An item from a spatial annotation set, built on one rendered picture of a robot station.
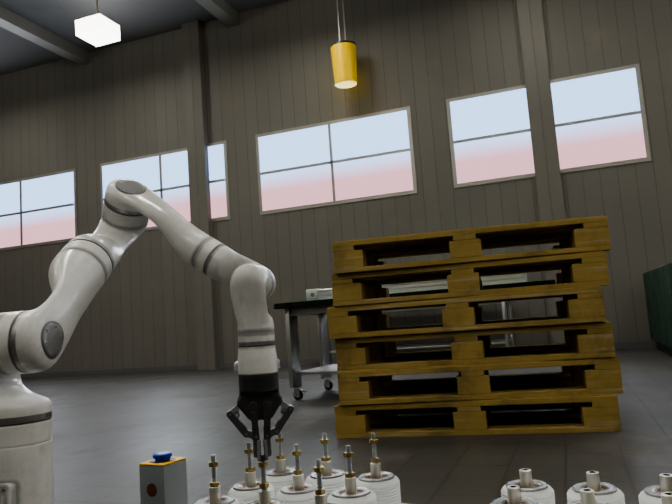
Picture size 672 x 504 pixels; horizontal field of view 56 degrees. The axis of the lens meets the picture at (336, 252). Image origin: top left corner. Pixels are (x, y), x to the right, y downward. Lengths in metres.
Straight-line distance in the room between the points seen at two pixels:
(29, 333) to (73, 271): 0.16
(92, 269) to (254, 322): 0.30
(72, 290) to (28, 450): 0.25
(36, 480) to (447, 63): 8.40
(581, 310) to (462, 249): 0.61
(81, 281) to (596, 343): 2.50
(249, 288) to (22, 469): 0.46
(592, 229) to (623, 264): 5.18
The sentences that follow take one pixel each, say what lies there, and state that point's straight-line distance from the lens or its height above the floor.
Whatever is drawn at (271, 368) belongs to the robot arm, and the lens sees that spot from 1.20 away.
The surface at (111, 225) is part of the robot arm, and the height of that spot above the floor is 0.80.
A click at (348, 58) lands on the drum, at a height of 4.08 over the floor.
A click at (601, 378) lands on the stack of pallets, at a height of 0.23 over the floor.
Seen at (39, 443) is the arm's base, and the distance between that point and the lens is 1.03.
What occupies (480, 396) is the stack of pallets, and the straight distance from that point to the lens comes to 3.15.
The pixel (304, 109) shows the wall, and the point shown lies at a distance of 9.47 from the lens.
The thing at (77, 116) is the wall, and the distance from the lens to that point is 11.76.
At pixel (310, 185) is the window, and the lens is 9.14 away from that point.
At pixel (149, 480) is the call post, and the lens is 1.45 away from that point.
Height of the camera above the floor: 0.58
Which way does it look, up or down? 6 degrees up
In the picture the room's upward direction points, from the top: 4 degrees counter-clockwise
